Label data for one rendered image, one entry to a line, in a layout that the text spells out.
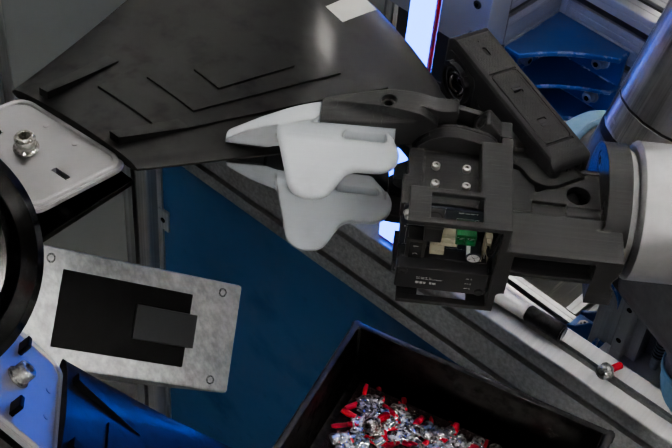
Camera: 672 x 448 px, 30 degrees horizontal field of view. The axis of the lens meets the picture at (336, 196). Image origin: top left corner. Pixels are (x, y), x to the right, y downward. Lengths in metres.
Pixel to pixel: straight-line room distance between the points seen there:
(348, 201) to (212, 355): 0.19
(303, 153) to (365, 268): 0.47
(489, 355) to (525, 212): 0.43
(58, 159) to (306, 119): 0.13
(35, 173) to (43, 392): 0.12
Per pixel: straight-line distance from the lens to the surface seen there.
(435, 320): 1.09
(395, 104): 0.65
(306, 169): 0.64
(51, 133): 0.68
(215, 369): 0.83
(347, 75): 0.75
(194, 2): 0.78
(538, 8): 1.26
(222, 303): 0.83
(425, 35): 0.92
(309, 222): 0.68
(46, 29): 1.72
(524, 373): 1.05
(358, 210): 0.69
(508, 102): 0.69
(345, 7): 0.80
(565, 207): 0.66
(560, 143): 0.67
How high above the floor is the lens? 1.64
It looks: 45 degrees down
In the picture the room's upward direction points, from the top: 6 degrees clockwise
